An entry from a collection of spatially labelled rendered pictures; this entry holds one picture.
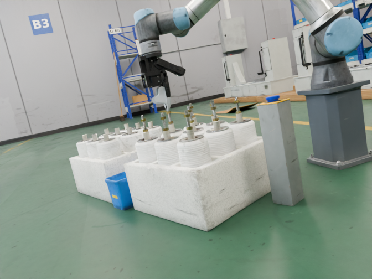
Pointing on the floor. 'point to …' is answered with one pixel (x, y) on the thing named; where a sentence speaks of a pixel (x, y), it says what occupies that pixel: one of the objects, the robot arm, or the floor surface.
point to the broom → (119, 92)
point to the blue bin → (119, 191)
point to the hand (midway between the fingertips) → (169, 107)
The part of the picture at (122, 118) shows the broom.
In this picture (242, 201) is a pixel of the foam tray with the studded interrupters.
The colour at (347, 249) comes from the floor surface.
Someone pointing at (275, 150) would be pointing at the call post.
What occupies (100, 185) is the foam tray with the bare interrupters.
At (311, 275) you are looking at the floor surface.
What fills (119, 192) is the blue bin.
